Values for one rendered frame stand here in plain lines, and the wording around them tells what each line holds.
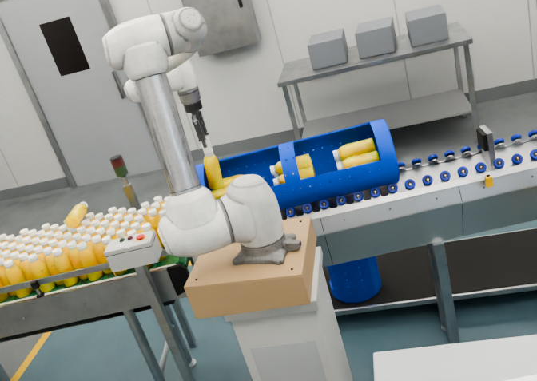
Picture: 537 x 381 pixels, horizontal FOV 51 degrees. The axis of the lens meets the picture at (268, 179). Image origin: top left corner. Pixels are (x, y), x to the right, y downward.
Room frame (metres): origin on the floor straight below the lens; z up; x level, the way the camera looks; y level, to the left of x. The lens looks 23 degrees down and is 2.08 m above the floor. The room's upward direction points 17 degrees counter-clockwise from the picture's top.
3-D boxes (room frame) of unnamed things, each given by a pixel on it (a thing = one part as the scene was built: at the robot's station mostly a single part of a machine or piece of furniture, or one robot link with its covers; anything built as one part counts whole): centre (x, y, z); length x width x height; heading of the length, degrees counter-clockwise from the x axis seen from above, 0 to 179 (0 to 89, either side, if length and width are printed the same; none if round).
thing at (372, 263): (2.63, -0.31, 0.59); 0.28 x 0.28 x 0.88
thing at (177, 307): (2.74, 0.71, 0.55); 0.04 x 0.04 x 1.10; 83
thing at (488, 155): (2.17, -0.94, 1.00); 0.10 x 0.04 x 0.15; 173
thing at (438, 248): (2.13, -0.65, 0.31); 0.06 x 0.06 x 0.63; 83
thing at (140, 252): (2.07, 0.62, 1.05); 0.20 x 0.10 x 0.10; 83
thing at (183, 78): (2.31, 0.23, 1.66); 0.13 x 0.11 x 0.16; 103
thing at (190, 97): (2.32, 0.22, 1.55); 0.09 x 0.09 x 0.06
